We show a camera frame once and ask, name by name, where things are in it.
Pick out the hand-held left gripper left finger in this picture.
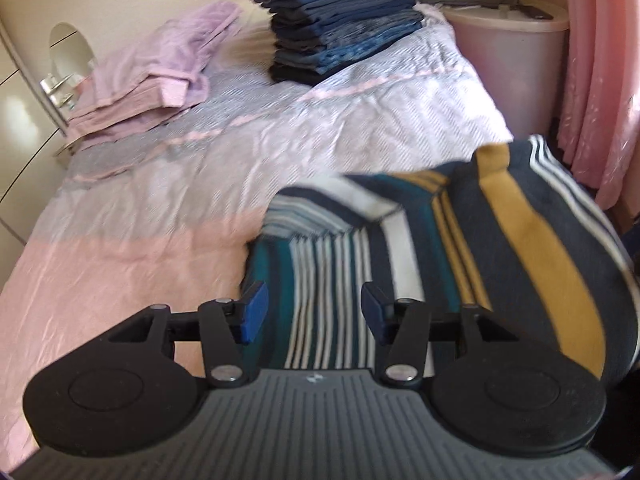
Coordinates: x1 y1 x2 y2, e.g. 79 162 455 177
104 281 270 389

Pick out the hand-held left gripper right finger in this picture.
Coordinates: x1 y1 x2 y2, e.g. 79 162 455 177
360 282 524 389

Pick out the navy teal striped sweater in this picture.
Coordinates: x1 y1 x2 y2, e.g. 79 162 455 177
240 135 640 386

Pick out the stack of lavender folded clothes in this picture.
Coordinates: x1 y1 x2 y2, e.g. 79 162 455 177
65 1 243 147

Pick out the stack of blue folded clothes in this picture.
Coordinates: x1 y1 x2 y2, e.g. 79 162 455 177
250 0 426 87

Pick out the pink plastic bin with lid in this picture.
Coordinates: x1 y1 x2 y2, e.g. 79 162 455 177
442 0 571 141

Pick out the white wardrobe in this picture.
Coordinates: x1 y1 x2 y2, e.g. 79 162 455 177
0 10 68 246

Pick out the pink curtain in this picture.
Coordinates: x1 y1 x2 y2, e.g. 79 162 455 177
520 0 640 211

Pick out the dark flat object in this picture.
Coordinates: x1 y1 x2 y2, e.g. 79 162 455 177
517 4 556 21

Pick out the metal lever handle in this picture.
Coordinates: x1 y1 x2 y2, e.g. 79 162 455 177
39 74 76 109

